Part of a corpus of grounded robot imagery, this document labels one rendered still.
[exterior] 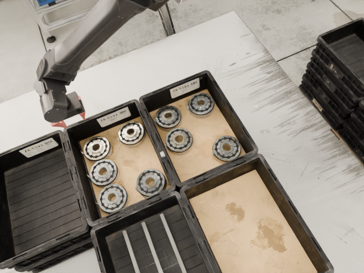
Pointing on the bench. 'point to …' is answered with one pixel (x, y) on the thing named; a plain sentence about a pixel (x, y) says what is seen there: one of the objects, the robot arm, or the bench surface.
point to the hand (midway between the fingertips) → (74, 121)
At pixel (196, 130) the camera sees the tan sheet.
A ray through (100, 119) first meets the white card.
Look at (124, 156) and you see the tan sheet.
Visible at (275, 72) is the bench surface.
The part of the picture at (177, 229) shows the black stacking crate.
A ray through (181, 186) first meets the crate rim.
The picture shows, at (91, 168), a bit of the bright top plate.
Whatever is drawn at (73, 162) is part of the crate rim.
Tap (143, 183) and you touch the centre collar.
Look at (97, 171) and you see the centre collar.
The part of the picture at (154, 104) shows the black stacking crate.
